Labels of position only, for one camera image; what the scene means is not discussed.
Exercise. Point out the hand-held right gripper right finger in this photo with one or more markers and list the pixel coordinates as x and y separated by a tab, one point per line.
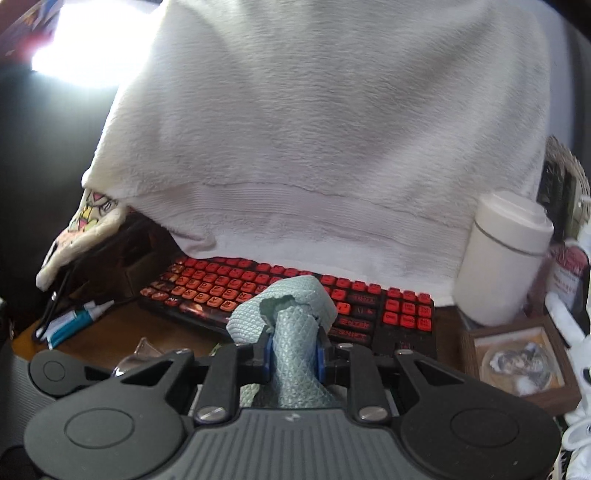
320	360

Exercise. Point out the cartoon printed plush cloth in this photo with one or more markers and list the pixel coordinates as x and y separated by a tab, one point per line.
87	221

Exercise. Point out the white pump bottle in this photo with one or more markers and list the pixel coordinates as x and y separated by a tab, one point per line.
570	277

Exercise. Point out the black keyboard with red keys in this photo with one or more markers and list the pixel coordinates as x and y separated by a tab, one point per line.
207	286

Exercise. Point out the green cleaning cloth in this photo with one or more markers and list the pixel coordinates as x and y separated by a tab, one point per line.
295	323

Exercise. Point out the wicker basket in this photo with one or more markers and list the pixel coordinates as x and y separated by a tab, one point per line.
563	180

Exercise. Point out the white towel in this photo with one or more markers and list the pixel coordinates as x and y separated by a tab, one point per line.
323	138

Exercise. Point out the wooden photo frame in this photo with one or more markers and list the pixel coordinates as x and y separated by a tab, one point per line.
517	364

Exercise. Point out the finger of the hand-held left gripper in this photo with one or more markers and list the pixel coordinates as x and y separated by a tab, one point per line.
101	374

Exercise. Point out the white humidifier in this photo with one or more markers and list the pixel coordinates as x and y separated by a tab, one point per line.
498	267

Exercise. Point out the dark brown box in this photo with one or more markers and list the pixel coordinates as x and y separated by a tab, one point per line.
147	258

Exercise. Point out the clear plastic measuring cup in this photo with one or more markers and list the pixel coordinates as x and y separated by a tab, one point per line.
138	353

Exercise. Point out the blue and white glue tube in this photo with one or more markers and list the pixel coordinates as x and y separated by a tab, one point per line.
74	321

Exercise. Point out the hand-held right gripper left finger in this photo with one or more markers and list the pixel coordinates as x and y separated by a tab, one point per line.
264	357

